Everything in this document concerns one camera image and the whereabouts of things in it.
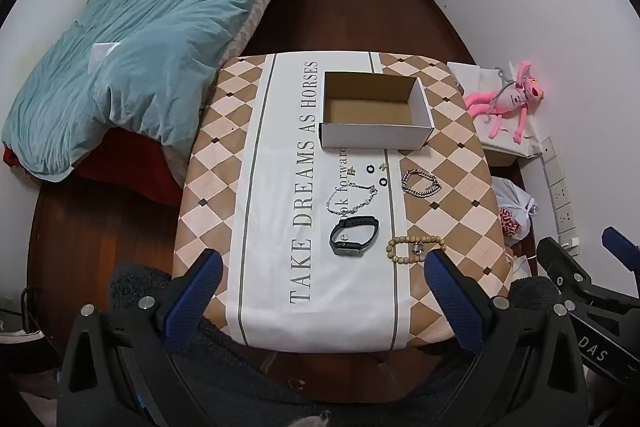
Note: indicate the white plastic bag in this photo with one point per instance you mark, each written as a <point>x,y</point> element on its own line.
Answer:
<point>510,202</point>

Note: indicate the dark fuzzy clothing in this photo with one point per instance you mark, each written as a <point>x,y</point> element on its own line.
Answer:
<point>300,387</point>

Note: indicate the black smart band watch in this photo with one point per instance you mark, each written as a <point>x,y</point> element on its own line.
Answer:
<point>367,227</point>

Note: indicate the teal duvet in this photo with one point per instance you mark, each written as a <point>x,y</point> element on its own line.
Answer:
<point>150,57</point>

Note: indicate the checked printed tablecloth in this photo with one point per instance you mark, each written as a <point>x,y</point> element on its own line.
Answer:
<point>280,187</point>

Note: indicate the bed with patterned mattress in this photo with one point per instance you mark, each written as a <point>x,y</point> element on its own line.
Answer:
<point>265,2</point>

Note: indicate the white charger plug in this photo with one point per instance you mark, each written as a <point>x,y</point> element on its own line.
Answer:
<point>570,243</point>

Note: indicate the grey clothes hanger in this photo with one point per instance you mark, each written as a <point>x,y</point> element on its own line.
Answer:
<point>501,88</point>

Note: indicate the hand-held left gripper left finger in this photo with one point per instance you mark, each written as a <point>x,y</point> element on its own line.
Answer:
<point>197,292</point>

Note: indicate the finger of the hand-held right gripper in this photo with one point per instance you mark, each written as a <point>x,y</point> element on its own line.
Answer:
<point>560,262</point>
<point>620,244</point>

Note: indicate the cardboard box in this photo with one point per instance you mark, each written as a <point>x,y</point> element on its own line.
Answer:
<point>370,112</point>

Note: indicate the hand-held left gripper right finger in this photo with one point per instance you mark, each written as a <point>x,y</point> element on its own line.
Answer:
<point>450,297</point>

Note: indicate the pink plush toy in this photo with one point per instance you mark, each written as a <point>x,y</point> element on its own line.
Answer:
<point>505,99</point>

